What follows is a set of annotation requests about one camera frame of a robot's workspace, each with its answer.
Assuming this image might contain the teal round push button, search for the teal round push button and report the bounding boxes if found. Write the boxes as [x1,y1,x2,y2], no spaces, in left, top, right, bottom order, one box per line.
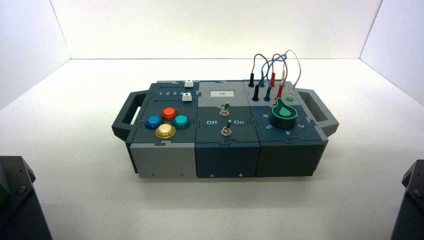
[172,114,192,130]

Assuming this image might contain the orange round push button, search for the orange round push button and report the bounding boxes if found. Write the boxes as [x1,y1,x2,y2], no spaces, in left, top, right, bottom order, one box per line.
[160,106,180,122]

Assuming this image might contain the yellow round push button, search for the yellow round push button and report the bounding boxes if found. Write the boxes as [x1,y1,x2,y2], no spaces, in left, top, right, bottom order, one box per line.
[155,123,177,140]

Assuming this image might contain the blue round push button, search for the blue round push button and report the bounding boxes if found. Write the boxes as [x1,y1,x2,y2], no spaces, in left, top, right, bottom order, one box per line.
[144,114,164,131]

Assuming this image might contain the small white number display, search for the small white number display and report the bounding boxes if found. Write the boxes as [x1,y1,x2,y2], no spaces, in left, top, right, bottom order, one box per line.
[209,90,235,99]

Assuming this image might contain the grey modular control panel box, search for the grey modular control panel box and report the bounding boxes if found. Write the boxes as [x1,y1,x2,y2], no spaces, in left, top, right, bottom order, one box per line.
[111,79,340,180]

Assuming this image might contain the dark rotary knob green pointer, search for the dark rotary knob green pointer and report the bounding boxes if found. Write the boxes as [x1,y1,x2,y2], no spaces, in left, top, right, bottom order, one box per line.
[270,97,299,130]

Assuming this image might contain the metal toggle switch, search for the metal toggle switch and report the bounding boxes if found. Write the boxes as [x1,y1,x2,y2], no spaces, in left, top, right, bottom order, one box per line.
[219,101,232,117]
[220,120,233,138]

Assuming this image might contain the black banana plug cable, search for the black banana plug cable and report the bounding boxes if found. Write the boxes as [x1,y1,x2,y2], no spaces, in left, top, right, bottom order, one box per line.
[248,53,271,102]

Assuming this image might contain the blue banana plug cable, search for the blue banana plug cable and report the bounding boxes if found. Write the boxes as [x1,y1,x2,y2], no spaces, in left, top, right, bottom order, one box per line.
[258,54,287,102]

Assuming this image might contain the red banana plug cable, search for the red banana plug cable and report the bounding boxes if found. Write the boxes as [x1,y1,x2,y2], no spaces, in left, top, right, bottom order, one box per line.
[269,53,289,100]

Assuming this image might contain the white banana plug cable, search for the white banana plug cable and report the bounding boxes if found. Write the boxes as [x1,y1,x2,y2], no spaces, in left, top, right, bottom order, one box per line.
[279,49,303,102]

